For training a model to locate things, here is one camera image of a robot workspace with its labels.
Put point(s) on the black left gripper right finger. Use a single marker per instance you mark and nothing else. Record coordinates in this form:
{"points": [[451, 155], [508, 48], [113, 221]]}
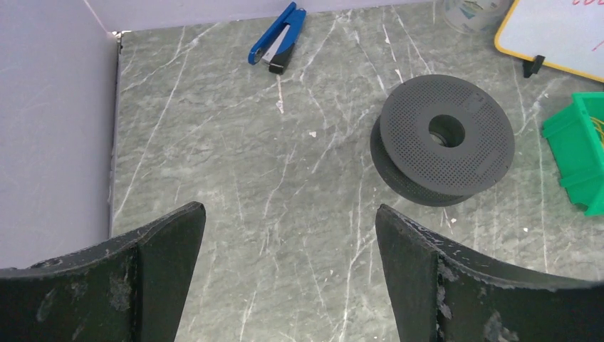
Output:
{"points": [[441, 290]]}

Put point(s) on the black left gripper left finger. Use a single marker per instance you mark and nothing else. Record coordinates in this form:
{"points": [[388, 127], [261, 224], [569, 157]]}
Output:
{"points": [[132, 287]]}

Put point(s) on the dark grey perforated spool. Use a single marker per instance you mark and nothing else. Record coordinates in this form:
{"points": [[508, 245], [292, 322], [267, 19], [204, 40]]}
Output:
{"points": [[439, 140]]}

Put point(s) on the green plastic bin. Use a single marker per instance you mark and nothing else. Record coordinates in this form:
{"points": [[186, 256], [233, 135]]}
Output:
{"points": [[575, 136]]}

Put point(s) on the blue and black stapler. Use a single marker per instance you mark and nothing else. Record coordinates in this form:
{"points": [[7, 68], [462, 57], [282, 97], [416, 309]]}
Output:
{"points": [[276, 46]]}

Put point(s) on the yellow framed whiteboard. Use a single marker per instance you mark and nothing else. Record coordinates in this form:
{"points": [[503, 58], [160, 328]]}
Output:
{"points": [[568, 34]]}

